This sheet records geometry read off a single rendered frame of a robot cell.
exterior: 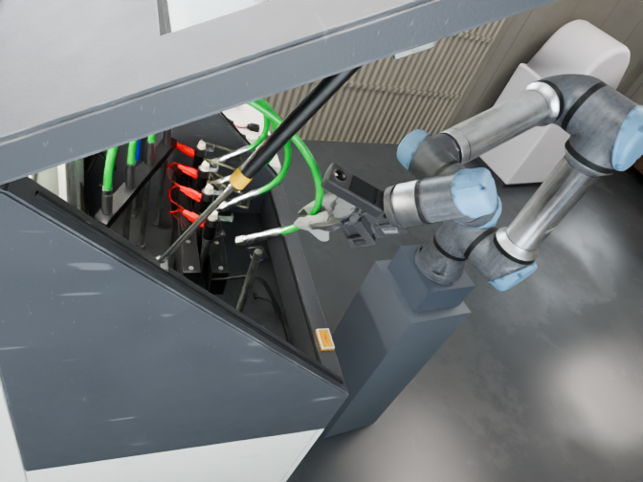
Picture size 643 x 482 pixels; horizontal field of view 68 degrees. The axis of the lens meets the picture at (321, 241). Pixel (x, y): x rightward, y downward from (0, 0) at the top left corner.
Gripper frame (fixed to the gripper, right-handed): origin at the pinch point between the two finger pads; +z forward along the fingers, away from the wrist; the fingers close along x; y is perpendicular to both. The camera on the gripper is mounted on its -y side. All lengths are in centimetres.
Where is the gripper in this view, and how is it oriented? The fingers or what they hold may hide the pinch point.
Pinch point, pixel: (299, 215)
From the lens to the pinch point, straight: 91.9
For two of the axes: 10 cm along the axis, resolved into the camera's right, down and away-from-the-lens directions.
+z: -8.2, 1.2, 5.6
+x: 2.9, -7.6, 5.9
